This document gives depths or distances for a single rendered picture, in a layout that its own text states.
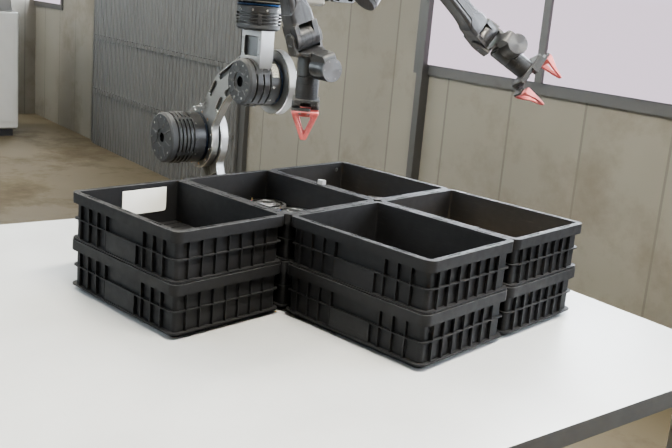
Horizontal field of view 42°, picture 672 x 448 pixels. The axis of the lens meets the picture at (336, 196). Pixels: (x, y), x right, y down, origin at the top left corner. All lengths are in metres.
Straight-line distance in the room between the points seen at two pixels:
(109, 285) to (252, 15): 1.01
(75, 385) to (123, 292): 0.35
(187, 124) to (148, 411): 1.66
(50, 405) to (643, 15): 2.65
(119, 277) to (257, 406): 0.53
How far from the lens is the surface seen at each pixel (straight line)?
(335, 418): 1.56
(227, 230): 1.83
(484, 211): 2.31
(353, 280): 1.83
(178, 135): 3.04
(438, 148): 4.28
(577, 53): 3.71
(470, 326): 1.87
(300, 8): 2.12
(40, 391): 1.63
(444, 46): 4.23
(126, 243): 1.91
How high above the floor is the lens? 1.40
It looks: 13 degrees down
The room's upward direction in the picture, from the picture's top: 5 degrees clockwise
